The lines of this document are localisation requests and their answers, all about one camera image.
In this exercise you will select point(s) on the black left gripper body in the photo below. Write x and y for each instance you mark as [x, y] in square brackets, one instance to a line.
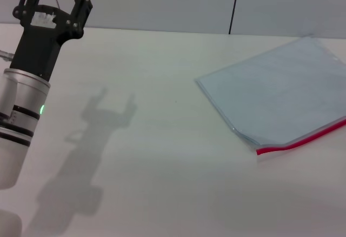
[38, 47]

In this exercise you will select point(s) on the clear document bag red zipper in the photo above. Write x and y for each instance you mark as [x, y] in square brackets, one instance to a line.
[283, 91]

